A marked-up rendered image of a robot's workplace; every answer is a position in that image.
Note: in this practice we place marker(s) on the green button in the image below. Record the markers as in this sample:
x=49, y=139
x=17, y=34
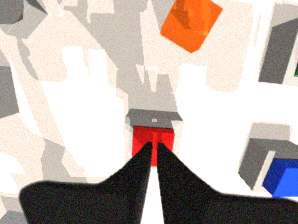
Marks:
x=280, y=65

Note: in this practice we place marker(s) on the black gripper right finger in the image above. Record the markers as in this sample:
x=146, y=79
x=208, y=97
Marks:
x=187, y=199

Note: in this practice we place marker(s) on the blue button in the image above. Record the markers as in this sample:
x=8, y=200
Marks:
x=271, y=166

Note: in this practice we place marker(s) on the red button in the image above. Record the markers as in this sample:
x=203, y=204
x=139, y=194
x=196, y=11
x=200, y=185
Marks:
x=142, y=126

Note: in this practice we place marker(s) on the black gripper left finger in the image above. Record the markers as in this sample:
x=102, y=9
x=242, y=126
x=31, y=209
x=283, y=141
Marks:
x=119, y=199

